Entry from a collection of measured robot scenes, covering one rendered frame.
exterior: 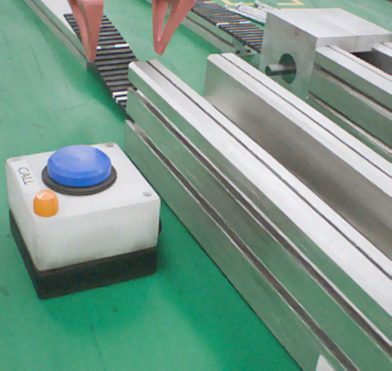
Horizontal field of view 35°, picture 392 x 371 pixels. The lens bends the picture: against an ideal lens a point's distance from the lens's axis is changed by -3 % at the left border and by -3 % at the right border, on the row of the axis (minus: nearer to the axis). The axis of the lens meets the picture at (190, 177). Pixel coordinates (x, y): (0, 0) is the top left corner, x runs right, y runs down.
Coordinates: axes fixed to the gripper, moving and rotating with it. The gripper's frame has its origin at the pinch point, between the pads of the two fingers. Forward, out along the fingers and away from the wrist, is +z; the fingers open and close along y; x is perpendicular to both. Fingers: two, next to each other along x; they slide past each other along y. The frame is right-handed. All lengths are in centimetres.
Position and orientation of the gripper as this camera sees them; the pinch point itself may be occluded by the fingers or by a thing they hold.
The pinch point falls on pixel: (125, 49)
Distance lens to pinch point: 66.9
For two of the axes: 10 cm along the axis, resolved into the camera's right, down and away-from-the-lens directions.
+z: -1.0, 8.6, 5.0
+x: -4.8, -4.8, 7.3
